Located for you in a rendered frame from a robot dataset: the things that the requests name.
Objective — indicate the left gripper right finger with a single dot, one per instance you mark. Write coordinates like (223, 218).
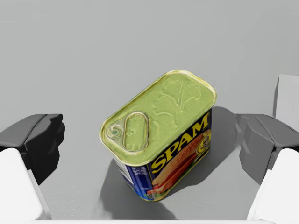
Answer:
(268, 144)

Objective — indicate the green and blue rectangular can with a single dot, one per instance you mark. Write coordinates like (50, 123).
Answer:
(161, 130)

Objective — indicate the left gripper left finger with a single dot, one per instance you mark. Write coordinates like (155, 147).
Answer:
(28, 149)

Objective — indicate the grey stand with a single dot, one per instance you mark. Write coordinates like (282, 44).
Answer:
(287, 95)

